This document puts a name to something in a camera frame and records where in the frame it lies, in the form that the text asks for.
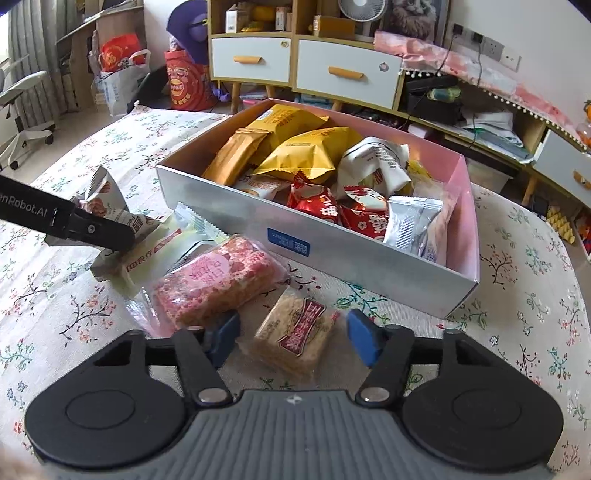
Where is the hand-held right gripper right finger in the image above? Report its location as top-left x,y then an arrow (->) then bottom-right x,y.
346,308 -> 500,408

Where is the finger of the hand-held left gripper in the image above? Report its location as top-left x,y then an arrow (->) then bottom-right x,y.
51,207 -> 139,254

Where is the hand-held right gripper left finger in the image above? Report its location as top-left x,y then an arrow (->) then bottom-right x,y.
92,310 -> 242,408

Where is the white packet with meat print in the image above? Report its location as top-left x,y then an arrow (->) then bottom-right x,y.
45,165 -> 163,281

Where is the square brittle bar red label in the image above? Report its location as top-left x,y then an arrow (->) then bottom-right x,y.
235,285 -> 342,381

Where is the silver cardboard box pink interior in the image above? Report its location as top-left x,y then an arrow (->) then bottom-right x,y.
154,98 -> 481,319

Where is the small silver snack packet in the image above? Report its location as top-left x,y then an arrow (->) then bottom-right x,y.
384,196 -> 445,257

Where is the white crinkled snack packet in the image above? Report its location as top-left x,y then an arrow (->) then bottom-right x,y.
232,173 -> 293,200

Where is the golden orange snack packet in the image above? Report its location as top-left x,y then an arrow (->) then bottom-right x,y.
201,127 -> 271,188

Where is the large white packet green print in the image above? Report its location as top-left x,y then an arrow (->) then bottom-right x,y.
341,137 -> 411,197

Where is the yellow and white snack bag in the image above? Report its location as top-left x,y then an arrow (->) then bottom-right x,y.
245,104 -> 329,146

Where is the pink rice crisp bar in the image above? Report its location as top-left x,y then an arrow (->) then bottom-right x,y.
127,234 -> 291,337

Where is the floral tablecloth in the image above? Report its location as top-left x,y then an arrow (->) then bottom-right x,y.
0,107 -> 591,480

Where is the pale green white packet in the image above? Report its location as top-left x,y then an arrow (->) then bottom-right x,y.
113,202 -> 230,298

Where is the white grey office chair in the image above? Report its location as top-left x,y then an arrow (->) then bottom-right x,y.
0,69 -> 56,171

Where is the white shopping bag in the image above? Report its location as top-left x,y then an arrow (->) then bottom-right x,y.
90,50 -> 152,117

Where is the wooden desk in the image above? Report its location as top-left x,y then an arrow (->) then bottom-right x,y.
55,0 -> 146,112

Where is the red gift bag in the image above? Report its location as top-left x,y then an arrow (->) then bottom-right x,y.
165,48 -> 215,112

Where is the grey curtain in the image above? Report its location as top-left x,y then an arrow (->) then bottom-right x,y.
7,0 -> 70,121

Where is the small yellow snack packet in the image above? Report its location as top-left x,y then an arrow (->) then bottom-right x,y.
406,159 -> 432,195

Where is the large yellow snack packet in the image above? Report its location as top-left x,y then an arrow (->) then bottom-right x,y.
253,126 -> 365,184

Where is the purple plush toy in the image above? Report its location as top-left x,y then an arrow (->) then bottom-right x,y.
167,0 -> 211,65

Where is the yellow corrugated object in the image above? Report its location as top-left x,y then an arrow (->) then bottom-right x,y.
547,205 -> 583,243

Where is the black box device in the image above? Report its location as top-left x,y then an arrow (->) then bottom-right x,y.
405,76 -> 465,123

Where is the stack of papers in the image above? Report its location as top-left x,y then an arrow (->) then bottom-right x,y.
462,108 -> 529,160

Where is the low wooden side cabinet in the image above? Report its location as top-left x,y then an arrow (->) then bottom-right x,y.
397,69 -> 591,208

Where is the white side cabinet drawer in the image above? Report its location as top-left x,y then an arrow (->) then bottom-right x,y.
536,129 -> 591,204

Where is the pink floral cloth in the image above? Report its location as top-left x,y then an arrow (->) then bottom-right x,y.
374,31 -> 591,153

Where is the orange toy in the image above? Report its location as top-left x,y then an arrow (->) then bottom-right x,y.
577,102 -> 591,148

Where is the brown cardboard box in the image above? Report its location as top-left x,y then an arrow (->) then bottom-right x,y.
313,15 -> 356,40

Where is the cat picture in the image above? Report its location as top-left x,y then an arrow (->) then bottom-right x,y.
385,0 -> 451,40

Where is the white desk fan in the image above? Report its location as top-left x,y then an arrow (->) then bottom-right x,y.
338,0 -> 387,38

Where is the white drawer yellow handle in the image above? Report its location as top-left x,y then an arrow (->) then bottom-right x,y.
295,39 -> 403,109
210,36 -> 293,85

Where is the wall socket with plugs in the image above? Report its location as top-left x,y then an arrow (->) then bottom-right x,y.
450,23 -> 505,58

